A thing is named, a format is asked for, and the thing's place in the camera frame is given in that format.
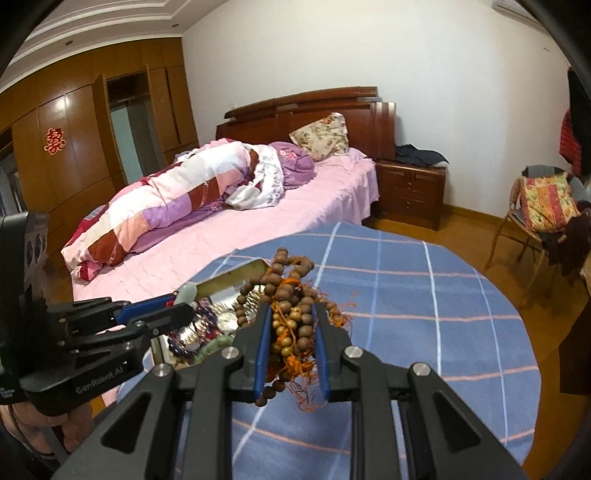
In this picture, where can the left hand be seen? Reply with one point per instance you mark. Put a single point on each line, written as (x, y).
(25, 423)

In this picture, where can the hanging dark coats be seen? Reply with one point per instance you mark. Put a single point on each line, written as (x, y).
(574, 145)

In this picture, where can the wooden nightstand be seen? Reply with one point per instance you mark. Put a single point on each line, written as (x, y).
(410, 194)

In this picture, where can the pale jade pendant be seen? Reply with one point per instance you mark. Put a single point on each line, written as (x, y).
(186, 293)

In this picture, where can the wooden chair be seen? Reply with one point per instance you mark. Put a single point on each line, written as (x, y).
(513, 225)

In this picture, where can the green jade bangle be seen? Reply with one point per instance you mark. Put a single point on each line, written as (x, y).
(213, 346)

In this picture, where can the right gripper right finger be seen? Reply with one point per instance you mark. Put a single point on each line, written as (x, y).
(406, 422)

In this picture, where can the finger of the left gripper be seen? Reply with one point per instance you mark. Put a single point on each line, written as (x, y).
(164, 320)
(137, 309)

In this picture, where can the purple garment on bed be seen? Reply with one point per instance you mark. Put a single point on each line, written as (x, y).
(298, 167)

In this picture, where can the white dial wristwatch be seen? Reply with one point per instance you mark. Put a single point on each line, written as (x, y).
(227, 321)

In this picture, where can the dark clothes on nightstand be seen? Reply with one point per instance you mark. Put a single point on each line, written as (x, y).
(411, 155)

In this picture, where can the wooden bed with headboard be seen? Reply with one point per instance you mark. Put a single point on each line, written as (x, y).
(370, 120)

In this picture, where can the dark red garment on chair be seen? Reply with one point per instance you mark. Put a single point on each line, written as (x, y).
(570, 247)

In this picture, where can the floral pillow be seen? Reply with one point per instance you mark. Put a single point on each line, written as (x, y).
(324, 138)

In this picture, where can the pink metal tin box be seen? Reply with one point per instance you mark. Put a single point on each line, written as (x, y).
(215, 294)

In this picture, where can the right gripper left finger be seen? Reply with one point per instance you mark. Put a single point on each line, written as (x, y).
(177, 423)

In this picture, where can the colourful patchwork cushion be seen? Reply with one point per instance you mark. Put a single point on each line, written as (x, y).
(546, 203)

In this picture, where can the pink bed sheet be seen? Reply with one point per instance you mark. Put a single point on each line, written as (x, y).
(343, 189)

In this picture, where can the red paper wardrobe decoration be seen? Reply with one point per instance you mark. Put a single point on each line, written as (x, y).
(55, 141)

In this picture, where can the blue plaid tablecloth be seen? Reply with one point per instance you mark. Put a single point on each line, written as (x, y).
(410, 301)

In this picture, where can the white air conditioner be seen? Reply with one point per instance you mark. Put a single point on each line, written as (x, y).
(512, 8)

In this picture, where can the pink patchwork quilt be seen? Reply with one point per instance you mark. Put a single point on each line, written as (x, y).
(199, 183)

